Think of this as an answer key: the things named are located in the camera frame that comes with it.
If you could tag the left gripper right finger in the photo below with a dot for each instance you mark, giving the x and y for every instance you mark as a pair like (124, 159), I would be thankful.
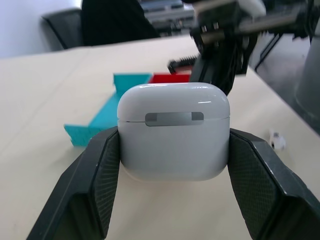
(262, 190)

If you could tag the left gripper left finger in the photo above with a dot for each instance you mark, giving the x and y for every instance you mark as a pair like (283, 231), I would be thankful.
(82, 190)

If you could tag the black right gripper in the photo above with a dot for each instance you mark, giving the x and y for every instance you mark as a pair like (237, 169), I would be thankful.
(220, 27)

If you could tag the white earbud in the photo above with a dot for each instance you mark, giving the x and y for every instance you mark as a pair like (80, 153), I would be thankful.
(278, 142)

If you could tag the white earbuds charging case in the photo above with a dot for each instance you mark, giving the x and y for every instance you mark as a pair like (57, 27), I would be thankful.
(172, 150)

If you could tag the red plastic tray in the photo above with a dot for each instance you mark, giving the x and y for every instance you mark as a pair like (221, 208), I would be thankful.
(167, 78)

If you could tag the grey stacked equipment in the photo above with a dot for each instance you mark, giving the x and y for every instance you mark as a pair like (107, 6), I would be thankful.
(170, 12)

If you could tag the turquoise plastic tray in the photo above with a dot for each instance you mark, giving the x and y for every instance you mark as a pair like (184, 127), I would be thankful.
(105, 112)

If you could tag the black rounded chair back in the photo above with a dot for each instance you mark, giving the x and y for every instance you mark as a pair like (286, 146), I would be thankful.
(115, 22)

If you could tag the black angular office chair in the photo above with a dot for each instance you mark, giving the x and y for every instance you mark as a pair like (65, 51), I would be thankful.
(67, 27)

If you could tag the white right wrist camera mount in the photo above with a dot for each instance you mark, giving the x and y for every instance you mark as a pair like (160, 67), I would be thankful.
(252, 7)

